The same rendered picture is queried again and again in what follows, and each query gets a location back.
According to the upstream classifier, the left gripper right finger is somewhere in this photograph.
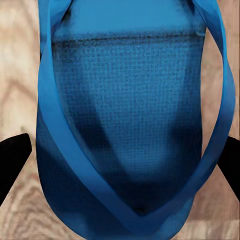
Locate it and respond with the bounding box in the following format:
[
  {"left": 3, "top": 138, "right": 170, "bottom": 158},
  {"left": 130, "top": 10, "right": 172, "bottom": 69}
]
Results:
[{"left": 217, "top": 136, "right": 240, "bottom": 201}]

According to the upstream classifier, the sandal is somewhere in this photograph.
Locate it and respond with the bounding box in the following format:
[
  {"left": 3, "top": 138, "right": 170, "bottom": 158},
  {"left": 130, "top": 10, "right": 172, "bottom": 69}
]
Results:
[{"left": 36, "top": 0, "right": 236, "bottom": 240}]

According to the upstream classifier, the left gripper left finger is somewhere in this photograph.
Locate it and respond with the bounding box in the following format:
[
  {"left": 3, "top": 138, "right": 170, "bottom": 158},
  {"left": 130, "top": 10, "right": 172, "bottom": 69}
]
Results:
[{"left": 0, "top": 133, "right": 32, "bottom": 206}]

